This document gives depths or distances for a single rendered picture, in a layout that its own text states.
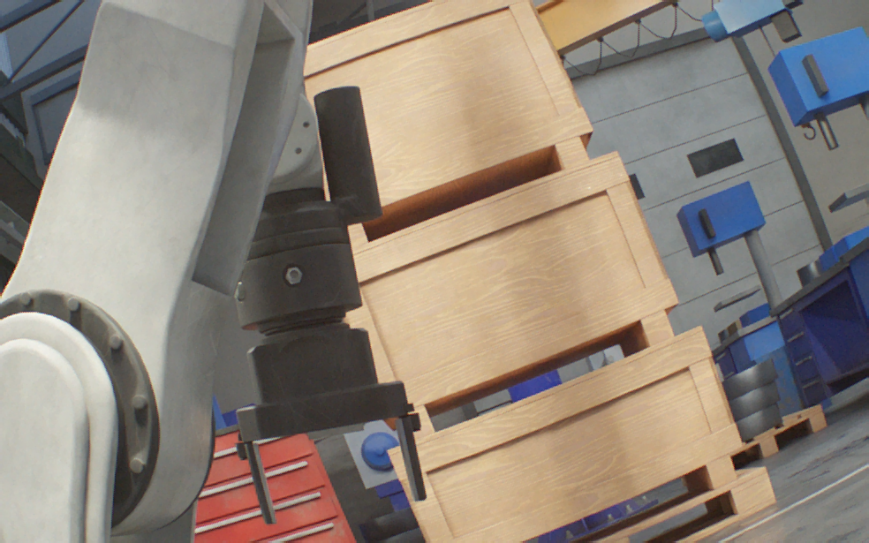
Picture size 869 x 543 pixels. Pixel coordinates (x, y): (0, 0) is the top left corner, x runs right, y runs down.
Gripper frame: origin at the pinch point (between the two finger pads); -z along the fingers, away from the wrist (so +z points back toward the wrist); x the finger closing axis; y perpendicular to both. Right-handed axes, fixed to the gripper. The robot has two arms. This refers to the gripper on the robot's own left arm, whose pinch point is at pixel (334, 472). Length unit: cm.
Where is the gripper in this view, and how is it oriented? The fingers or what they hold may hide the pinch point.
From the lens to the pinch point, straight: 100.5
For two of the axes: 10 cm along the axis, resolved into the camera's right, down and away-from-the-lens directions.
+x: 9.7, -1.9, 1.3
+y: -1.1, 1.1, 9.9
